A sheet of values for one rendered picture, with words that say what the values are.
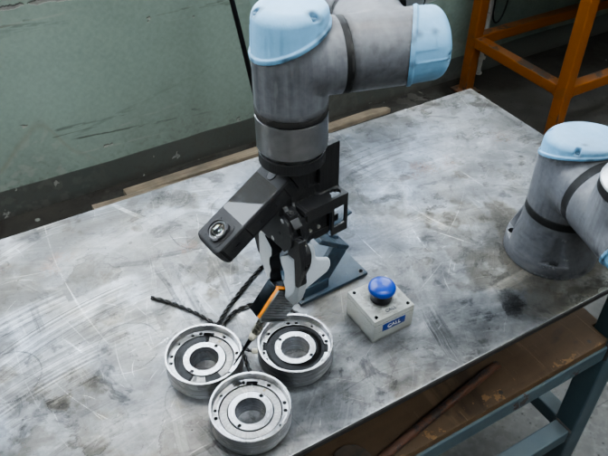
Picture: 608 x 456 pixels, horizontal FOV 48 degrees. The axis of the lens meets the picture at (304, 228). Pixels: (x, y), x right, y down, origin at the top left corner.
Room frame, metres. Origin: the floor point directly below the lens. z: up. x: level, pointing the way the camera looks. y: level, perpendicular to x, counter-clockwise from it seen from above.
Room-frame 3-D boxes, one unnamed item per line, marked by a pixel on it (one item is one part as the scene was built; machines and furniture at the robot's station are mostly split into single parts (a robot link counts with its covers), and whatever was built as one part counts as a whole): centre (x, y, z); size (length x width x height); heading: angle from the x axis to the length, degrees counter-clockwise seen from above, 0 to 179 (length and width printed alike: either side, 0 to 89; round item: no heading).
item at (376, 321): (0.70, -0.12, 0.82); 0.08 x 0.07 x 0.05; 121
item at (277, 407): (0.51, 0.07, 0.82); 0.08 x 0.08 x 0.02
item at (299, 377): (0.61, 0.01, 0.82); 0.10 x 0.10 x 0.04
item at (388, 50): (0.64, -0.08, 1.27); 0.11 x 0.11 x 0.08; 15
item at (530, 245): (0.86, -0.41, 0.85); 0.15 x 0.15 x 0.10
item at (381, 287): (0.69, -0.11, 0.85); 0.04 x 0.04 x 0.05
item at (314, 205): (0.60, 0.01, 1.11); 0.09 x 0.08 x 0.12; 128
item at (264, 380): (0.51, 0.07, 0.82); 0.10 x 0.10 x 0.04
